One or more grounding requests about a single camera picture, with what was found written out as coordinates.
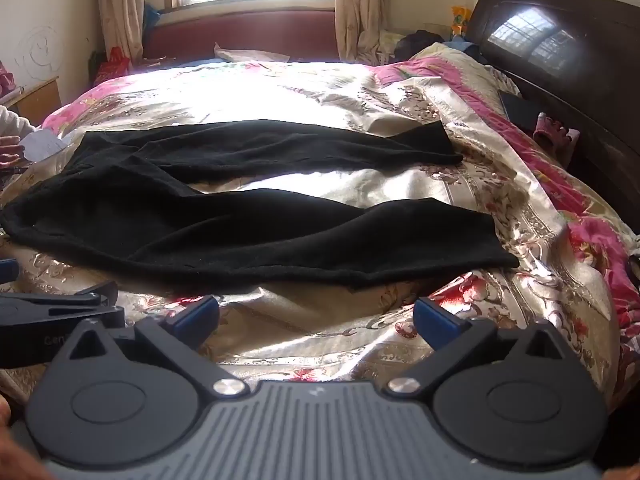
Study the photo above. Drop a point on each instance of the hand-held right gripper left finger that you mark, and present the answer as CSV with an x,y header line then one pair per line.
x,y
197,312

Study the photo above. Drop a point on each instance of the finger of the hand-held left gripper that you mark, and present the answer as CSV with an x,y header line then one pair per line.
x,y
75,300
7,272

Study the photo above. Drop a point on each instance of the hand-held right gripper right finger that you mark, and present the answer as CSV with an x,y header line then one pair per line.
x,y
435,316

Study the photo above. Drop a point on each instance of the black pants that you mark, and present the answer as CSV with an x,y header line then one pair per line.
x,y
225,240

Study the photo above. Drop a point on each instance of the person's right hand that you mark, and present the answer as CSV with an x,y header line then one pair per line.
x,y
12,452

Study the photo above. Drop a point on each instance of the grey paper sheet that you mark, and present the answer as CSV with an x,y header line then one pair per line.
x,y
45,144

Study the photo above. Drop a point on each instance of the gold floral satin bed cover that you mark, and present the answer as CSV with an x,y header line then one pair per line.
x,y
310,180

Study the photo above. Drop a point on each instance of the wooden cabinet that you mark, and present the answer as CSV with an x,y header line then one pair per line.
x,y
35,97

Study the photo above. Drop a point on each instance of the pink floral quilt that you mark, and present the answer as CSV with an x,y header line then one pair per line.
x,y
480,105

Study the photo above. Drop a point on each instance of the pink slipper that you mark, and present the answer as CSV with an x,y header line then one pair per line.
x,y
550,129

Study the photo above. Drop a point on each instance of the black tablet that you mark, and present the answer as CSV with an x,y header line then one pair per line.
x,y
520,110

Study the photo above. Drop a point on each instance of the red bag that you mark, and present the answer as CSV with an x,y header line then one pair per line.
x,y
116,62

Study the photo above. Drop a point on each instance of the white cloth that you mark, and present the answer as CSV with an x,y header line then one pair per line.
x,y
250,54

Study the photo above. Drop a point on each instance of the dark clothes pile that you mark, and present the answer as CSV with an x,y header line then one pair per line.
x,y
422,42

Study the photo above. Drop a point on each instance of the dark wooden headboard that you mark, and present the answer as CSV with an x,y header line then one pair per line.
x,y
590,85

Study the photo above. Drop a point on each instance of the maroon padded bench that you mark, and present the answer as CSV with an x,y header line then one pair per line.
x,y
250,32

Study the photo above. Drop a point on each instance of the blue cloth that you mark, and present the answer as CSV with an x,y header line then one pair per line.
x,y
151,20

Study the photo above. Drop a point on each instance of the beige curtain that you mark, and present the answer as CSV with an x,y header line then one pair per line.
x,y
357,5
125,5

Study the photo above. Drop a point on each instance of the yellow toy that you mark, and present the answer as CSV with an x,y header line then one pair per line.
x,y
460,20

